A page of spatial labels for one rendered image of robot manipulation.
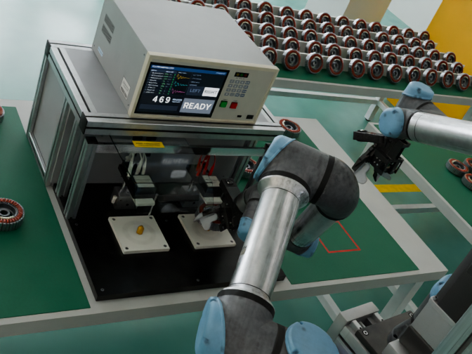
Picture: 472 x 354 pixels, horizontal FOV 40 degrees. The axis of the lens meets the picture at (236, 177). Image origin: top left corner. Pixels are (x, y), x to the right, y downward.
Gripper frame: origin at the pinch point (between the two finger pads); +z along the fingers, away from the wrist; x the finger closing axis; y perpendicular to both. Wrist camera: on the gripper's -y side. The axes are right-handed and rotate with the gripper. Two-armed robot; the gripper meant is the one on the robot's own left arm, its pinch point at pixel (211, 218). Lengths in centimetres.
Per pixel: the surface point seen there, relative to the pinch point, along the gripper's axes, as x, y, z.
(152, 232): -19.8, 2.6, 4.2
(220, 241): 2.5, 7.6, 1.3
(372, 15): 306, -224, 160
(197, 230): -3.6, 2.7, 4.1
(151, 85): -29, -31, -28
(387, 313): 90, 37, 23
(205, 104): -9.7, -28.3, -23.6
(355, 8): 283, -226, 158
